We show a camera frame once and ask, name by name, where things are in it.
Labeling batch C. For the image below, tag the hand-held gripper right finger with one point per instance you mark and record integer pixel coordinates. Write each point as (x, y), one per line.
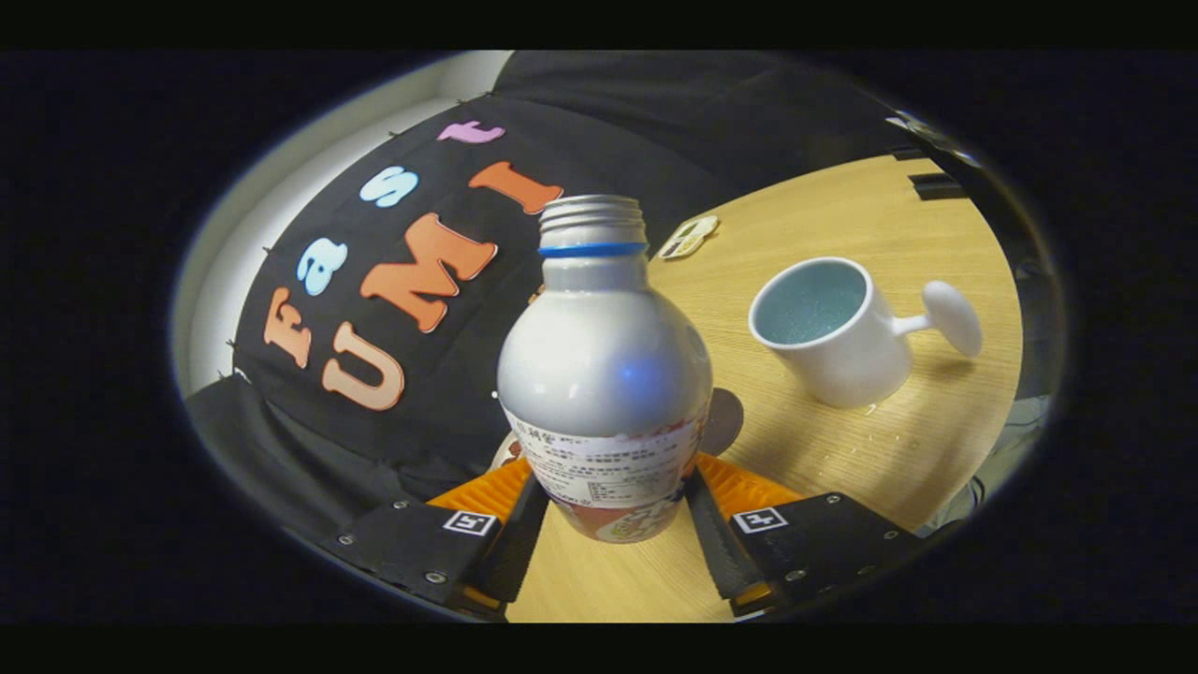
(716, 552)

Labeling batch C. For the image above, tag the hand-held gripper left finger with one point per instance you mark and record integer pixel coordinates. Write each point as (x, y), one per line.
(519, 557)

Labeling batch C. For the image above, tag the dark round coaster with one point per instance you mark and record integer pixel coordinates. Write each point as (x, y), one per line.
(725, 421)

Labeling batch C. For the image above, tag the silver juice bottle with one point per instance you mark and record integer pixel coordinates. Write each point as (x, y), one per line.
(604, 365)

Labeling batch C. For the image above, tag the white cup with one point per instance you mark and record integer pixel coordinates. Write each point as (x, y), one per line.
(861, 360)

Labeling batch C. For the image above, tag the wooden table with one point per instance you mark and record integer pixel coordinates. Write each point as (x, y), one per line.
(842, 449)

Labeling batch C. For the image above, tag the small white divided tray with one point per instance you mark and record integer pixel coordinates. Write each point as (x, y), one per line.
(688, 238)

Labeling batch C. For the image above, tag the black clamp block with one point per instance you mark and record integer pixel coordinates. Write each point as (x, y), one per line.
(936, 185)

